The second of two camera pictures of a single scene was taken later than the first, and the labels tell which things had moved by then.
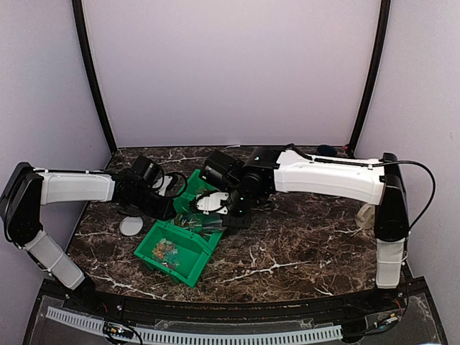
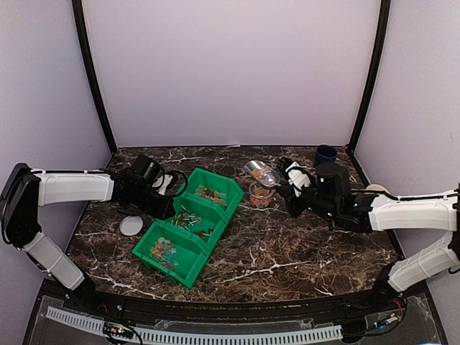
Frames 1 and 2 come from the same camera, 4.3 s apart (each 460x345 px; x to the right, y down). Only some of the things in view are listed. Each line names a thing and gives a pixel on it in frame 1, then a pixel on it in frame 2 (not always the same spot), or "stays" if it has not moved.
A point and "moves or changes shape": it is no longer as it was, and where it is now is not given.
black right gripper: [242, 222] to [295, 209]
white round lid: [131, 226] stays
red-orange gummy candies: [167, 253] stays
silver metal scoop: [213, 223] moves or changes shape
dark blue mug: [327, 149] stays
